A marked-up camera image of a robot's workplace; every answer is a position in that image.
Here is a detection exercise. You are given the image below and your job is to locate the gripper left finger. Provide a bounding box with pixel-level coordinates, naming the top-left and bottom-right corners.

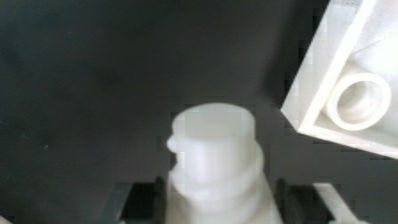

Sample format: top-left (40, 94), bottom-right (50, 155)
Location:
top-left (114, 177), bottom-right (166, 224)

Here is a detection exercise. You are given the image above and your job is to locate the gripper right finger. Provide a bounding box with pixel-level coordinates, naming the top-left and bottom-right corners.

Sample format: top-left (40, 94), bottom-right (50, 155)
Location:
top-left (276, 179), bottom-right (343, 224)

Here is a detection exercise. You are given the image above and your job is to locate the white table leg with tag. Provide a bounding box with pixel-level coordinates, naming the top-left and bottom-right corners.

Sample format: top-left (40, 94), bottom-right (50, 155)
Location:
top-left (166, 103), bottom-right (283, 224)

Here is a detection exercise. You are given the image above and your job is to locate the white square table top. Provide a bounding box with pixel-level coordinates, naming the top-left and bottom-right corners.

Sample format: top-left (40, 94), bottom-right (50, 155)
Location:
top-left (281, 0), bottom-right (398, 160)

